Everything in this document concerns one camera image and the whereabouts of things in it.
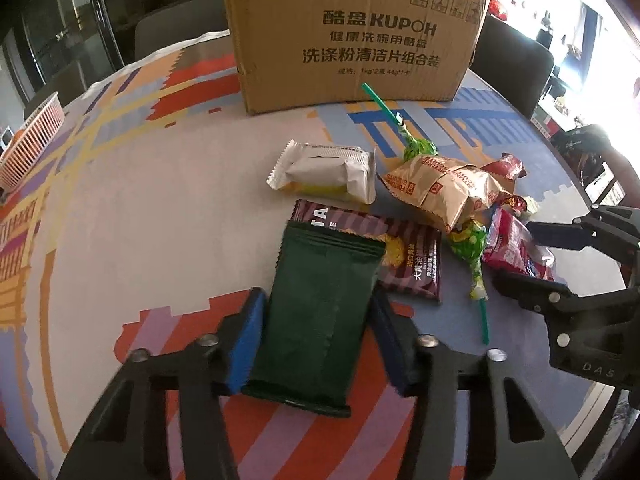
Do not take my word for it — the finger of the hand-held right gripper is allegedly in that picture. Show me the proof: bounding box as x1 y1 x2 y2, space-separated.
492 270 576 313
527 204 640 267

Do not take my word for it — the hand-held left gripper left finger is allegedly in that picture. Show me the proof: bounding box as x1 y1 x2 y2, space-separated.
57 287 268 480

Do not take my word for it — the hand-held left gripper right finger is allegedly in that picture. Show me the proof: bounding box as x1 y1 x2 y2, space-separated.
367 290 581 480

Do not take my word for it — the large red snack packet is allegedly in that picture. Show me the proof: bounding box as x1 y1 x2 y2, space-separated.
482 207 556 281

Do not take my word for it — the red and white candy wrapper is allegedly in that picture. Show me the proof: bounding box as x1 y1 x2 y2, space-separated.
500 192 538 216

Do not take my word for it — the dark green snack packet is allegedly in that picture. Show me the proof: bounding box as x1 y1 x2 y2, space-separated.
240 220 388 418

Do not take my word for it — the maroon striped snack packet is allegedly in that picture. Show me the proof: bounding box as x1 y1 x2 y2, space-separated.
290 199 444 306

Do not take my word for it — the small red snack packet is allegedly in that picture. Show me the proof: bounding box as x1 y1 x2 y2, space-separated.
480 154 528 183

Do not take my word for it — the tan paper snack bag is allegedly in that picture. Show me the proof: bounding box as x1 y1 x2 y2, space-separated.
377 155 516 233

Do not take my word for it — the green lollipop with white tag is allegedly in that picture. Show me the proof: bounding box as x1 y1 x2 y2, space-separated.
361 82 438 161

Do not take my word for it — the white snack packet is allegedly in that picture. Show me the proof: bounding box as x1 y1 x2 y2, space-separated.
265 140 378 206

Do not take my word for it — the cardboard box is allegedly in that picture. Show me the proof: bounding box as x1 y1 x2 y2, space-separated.
216 0 492 116

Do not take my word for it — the colourful printed tablecloth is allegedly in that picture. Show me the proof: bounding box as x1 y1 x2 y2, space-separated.
0 30 640 480

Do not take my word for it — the grey upholstered chair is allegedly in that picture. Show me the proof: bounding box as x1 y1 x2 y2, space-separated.
470 15 556 121
134 0 231 63

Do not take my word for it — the pink plastic basket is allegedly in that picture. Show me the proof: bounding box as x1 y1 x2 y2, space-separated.
0 91 66 191

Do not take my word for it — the black glass cabinet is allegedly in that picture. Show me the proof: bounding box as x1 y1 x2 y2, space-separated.
15 0 221 91

